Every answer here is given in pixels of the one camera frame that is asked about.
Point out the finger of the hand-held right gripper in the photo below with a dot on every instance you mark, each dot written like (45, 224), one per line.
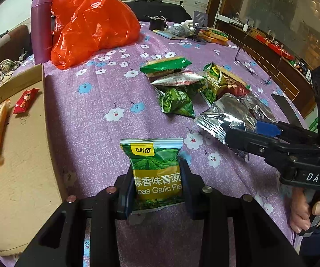
(268, 129)
(246, 141)

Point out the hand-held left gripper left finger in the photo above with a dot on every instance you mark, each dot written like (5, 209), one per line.
(128, 200)

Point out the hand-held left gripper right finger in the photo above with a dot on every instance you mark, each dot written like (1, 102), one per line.
(186, 189)

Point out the silver foil snack packet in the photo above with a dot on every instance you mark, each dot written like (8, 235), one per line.
(221, 116)
(257, 108)

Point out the green yellow-band pea packet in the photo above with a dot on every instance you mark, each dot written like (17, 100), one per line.
(154, 167)

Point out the yellow green pea packet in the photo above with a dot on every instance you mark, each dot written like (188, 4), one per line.
(214, 83)

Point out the cardboard box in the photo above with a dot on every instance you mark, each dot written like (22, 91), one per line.
(23, 158)

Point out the person's right hand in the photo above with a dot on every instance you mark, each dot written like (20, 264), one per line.
(300, 214)

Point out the black flat slab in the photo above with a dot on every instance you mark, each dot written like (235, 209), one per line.
(286, 108)

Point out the brown red snack packet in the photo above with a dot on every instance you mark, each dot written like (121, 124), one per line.
(235, 84)

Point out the purple-framed eyeglasses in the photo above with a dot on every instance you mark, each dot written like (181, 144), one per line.
(244, 66)

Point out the wooden sideboard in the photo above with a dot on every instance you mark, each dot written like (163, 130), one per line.
(273, 61)

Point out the person's dark blue clothing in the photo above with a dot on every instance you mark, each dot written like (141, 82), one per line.
(318, 247)

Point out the dark green pea packet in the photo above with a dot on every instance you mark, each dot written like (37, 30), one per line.
(176, 101)

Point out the red tray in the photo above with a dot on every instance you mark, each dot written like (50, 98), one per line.
(268, 41)

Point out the white red green snack packet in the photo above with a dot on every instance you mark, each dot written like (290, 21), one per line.
(179, 79)

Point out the orange biscuit packet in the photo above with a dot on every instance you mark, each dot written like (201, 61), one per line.
(215, 42)

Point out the yellow biscuit packet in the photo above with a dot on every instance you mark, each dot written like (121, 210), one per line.
(214, 36)

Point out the green biscuit packet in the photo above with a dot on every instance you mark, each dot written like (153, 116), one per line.
(218, 32)

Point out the glass display cabinet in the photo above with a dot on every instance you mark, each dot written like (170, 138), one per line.
(282, 11)

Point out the clear bag of dark bits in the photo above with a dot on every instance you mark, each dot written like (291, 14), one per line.
(180, 32)

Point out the grey phone stand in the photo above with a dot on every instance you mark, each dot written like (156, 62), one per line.
(199, 19)

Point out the white cloth gloves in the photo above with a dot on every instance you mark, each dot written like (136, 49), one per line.
(186, 25)

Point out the printed booklet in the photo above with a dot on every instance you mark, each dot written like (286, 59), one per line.
(165, 34)

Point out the small red snack packet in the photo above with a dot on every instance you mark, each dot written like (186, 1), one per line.
(25, 100)

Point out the small black box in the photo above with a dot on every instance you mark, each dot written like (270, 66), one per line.
(157, 24)

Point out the black sofa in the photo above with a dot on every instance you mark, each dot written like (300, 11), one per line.
(160, 8)

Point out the orange plastic bag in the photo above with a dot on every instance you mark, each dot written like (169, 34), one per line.
(93, 27)

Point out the checkered cloth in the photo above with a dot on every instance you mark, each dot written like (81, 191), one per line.
(8, 68)

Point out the purple thermos bottle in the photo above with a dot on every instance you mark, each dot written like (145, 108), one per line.
(41, 33)

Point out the brown armchair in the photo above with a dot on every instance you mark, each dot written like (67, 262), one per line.
(18, 39)

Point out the small black device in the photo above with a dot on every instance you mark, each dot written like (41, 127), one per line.
(1, 36)

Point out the brown wooden door frame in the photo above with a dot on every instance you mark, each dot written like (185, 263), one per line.
(214, 0)

